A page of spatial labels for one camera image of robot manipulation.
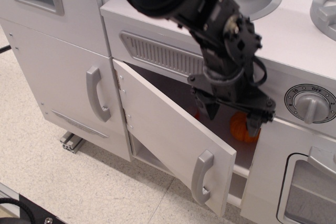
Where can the silver timer knob dial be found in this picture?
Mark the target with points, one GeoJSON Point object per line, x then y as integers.
{"type": "Point", "coordinates": [310, 103]}

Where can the white toy kitchen cabinet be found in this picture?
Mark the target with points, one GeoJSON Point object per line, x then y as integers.
{"type": "Point", "coordinates": [97, 186]}

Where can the aluminium frame rail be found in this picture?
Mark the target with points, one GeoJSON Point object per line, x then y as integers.
{"type": "Point", "coordinates": [6, 192]}

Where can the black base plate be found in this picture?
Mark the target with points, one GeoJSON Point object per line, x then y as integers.
{"type": "Point", "coordinates": [41, 215]}

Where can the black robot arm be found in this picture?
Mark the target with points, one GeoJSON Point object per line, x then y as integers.
{"type": "Point", "coordinates": [228, 43]}

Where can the aluminium extrusion bar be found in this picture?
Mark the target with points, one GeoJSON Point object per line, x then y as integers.
{"type": "Point", "coordinates": [72, 142]}

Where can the silver cabinet door handle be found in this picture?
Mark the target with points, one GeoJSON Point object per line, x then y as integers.
{"type": "Point", "coordinates": [203, 164]}

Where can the white fridge door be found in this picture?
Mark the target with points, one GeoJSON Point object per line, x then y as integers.
{"type": "Point", "coordinates": [56, 73]}

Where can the orange toy pumpkin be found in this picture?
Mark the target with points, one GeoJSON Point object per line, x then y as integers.
{"type": "Point", "coordinates": [238, 128]}

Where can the toy salmon sushi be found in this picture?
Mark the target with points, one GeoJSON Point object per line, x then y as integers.
{"type": "Point", "coordinates": [196, 114]}

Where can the silver oven door handle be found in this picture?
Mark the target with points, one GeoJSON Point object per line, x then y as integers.
{"type": "Point", "coordinates": [322, 160]}

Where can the silver vent grille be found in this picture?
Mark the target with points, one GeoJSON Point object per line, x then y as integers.
{"type": "Point", "coordinates": [160, 55]}

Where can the silver fridge emblem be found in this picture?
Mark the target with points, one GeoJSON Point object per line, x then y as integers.
{"type": "Point", "coordinates": [80, 125]}

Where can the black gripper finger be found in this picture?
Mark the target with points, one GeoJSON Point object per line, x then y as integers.
{"type": "Point", "coordinates": [207, 104]}
{"type": "Point", "coordinates": [253, 123]}

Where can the toy oven door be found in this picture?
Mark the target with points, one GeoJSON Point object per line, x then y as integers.
{"type": "Point", "coordinates": [307, 193]}

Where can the silver toy faucet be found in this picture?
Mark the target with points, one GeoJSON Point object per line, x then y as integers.
{"type": "Point", "coordinates": [323, 17]}

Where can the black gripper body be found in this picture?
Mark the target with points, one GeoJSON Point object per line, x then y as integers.
{"type": "Point", "coordinates": [238, 90]}

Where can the silver fridge door handle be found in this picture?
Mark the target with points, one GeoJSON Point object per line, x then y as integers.
{"type": "Point", "coordinates": [93, 78]}

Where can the white cabinet door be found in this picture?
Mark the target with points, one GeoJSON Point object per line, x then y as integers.
{"type": "Point", "coordinates": [158, 111]}

